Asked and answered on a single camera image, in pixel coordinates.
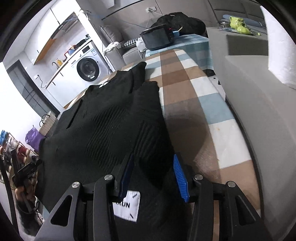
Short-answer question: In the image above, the person's left hand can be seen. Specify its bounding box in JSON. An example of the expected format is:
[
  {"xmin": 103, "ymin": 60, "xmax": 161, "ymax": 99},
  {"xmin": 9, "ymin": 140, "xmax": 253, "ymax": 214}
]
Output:
[{"xmin": 14, "ymin": 179, "xmax": 37, "ymax": 202}]

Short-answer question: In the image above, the black cloth pile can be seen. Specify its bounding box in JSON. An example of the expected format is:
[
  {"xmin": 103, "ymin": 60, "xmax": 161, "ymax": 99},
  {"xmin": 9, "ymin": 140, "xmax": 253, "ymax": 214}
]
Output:
[{"xmin": 150, "ymin": 13, "xmax": 207, "ymax": 37}]

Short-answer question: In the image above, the dark grey door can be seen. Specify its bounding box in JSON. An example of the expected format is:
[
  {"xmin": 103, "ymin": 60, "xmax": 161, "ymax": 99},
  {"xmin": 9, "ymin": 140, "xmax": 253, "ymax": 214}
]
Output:
[{"xmin": 7, "ymin": 60, "xmax": 59, "ymax": 119}]

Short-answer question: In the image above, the person's left forearm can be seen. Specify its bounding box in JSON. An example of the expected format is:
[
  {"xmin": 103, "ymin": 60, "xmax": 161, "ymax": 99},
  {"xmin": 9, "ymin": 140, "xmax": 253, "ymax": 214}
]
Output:
[{"xmin": 16, "ymin": 197, "xmax": 45, "ymax": 235}]

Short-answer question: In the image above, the woven basket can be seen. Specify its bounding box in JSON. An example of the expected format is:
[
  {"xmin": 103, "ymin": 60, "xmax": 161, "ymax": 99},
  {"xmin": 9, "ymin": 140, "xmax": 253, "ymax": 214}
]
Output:
[{"xmin": 38, "ymin": 111, "xmax": 57, "ymax": 137}]

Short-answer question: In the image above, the white washing machine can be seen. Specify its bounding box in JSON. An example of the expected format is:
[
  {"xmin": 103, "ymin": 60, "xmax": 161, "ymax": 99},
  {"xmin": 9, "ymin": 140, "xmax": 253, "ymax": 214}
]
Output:
[{"xmin": 67, "ymin": 39, "xmax": 110, "ymax": 83}]

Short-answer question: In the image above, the white kitchen counter cabinet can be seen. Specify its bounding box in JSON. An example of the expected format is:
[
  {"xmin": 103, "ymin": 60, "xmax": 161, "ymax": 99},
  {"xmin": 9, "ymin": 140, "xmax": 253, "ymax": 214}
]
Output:
[{"xmin": 45, "ymin": 59, "xmax": 81, "ymax": 110}]

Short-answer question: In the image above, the brown blue checked table cover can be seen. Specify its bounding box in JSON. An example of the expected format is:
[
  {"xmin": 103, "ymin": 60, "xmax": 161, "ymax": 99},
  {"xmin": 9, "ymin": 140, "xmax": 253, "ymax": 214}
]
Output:
[{"xmin": 63, "ymin": 49, "xmax": 258, "ymax": 241}]

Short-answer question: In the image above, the white crumpled cloth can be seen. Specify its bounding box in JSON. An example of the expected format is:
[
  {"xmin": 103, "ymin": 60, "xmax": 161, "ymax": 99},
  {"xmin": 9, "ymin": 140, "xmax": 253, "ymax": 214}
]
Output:
[{"xmin": 104, "ymin": 42, "xmax": 122, "ymax": 54}]

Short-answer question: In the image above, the black cable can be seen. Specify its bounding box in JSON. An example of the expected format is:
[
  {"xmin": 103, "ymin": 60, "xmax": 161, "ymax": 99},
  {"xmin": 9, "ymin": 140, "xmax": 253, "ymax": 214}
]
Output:
[{"xmin": 0, "ymin": 161, "xmax": 20, "ymax": 233}]

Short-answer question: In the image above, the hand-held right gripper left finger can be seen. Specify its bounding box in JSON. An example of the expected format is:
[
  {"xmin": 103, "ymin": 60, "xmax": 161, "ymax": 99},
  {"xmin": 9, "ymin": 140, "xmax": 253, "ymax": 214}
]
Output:
[{"xmin": 35, "ymin": 153, "xmax": 135, "ymax": 241}]

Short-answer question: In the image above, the green ceramic mug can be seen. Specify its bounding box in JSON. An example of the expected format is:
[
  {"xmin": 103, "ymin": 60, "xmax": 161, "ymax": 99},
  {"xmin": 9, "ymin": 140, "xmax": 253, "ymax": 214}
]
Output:
[{"xmin": 228, "ymin": 15, "xmax": 250, "ymax": 33}]

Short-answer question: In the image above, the blue plaid cloth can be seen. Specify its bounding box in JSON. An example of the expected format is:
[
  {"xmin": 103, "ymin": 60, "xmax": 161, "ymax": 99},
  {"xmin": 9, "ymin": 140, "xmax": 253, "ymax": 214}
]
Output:
[{"xmin": 144, "ymin": 34, "xmax": 212, "ymax": 70}]

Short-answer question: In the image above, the white upper cabinet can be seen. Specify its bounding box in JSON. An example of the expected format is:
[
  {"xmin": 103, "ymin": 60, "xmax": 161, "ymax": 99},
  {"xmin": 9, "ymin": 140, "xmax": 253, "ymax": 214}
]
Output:
[{"xmin": 24, "ymin": 7, "xmax": 80, "ymax": 66}]

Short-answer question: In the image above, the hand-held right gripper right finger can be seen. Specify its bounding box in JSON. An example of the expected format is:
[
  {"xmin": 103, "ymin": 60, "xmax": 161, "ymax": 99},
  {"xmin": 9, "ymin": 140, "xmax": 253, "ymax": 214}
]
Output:
[{"xmin": 173, "ymin": 153, "xmax": 273, "ymax": 241}]

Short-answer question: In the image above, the black white patterned pillow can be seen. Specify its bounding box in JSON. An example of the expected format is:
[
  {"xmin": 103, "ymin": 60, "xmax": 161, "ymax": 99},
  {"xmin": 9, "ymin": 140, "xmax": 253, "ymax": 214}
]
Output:
[{"xmin": 121, "ymin": 38, "xmax": 140, "ymax": 48}]

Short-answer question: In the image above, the black knit sweater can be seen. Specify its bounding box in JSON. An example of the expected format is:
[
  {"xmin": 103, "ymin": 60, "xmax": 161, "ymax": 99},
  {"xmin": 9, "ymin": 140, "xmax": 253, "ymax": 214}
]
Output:
[{"xmin": 35, "ymin": 62, "xmax": 197, "ymax": 241}]

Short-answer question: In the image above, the grey pillow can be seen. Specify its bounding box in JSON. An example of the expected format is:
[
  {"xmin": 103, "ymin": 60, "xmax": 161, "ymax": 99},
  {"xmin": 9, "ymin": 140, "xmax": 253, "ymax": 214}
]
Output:
[{"xmin": 100, "ymin": 24, "xmax": 123, "ymax": 44}]

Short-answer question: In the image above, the shoe rack with shoes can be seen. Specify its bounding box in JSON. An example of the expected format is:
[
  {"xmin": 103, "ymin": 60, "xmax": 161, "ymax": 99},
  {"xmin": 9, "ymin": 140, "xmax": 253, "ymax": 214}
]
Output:
[{"xmin": 0, "ymin": 130, "xmax": 38, "ymax": 176}]

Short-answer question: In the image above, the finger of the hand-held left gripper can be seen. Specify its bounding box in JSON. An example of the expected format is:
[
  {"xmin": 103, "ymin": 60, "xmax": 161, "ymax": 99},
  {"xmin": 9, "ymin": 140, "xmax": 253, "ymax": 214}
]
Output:
[{"xmin": 28, "ymin": 159, "xmax": 43, "ymax": 174}]

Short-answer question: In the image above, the purple bag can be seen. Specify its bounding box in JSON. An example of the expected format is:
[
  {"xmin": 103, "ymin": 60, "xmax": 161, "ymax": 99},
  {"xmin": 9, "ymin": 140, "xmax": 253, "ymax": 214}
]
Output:
[{"xmin": 25, "ymin": 126, "xmax": 45, "ymax": 153}]

